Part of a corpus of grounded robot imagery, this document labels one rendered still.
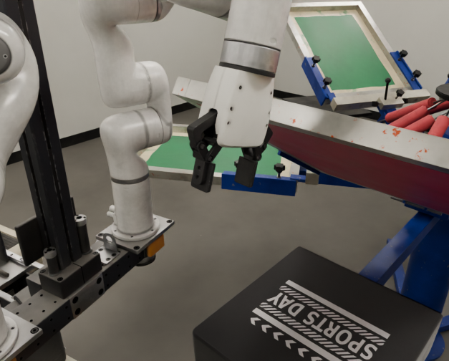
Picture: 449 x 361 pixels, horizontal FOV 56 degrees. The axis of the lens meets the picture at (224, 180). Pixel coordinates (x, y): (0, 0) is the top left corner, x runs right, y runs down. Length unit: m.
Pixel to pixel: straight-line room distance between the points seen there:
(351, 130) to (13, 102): 0.49
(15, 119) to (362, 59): 2.24
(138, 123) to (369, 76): 1.80
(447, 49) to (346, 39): 2.73
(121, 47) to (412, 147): 0.62
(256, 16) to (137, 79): 0.49
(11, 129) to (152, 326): 1.90
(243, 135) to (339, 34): 2.26
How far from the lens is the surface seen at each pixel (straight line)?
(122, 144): 0.98
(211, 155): 0.53
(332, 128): 0.66
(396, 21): 5.55
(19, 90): 0.70
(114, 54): 0.95
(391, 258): 1.47
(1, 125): 0.68
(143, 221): 1.09
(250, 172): 0.61
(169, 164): 1.93
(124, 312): 2.57
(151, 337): 2.41
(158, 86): 0.99
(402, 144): 0.62
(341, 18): 2.91
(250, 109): 0.55
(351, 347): 1.11
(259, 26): 0.53
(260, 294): 1.20
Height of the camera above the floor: 1.75
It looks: 27 degrees down
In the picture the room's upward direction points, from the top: straight up
